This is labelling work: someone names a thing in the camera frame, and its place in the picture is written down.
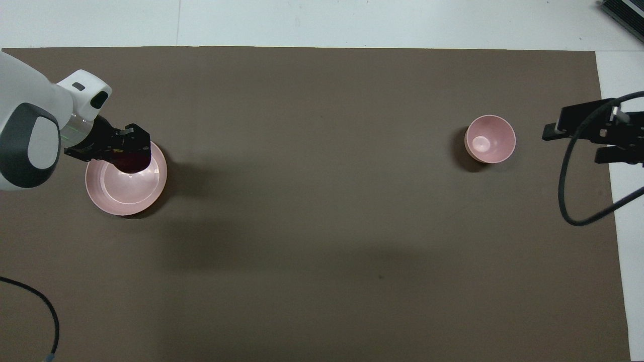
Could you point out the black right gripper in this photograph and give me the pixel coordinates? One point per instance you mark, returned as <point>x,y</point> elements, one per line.
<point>626,133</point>

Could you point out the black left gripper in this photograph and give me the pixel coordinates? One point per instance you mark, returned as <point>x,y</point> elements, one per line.
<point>98,143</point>

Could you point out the dark red apple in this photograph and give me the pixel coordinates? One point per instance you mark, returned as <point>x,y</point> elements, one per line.
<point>133,163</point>

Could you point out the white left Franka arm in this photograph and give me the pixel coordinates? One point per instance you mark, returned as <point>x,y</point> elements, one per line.
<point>30,85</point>

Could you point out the pink plate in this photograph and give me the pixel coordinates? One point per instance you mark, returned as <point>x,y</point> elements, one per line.
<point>126,193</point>

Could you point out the pink bowl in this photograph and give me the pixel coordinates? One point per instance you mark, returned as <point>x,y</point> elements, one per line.
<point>490,140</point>

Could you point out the black ribbed device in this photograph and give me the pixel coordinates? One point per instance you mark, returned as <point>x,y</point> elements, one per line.
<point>626,15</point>

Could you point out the brown table mat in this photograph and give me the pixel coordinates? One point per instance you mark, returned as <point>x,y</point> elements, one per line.
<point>322,241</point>

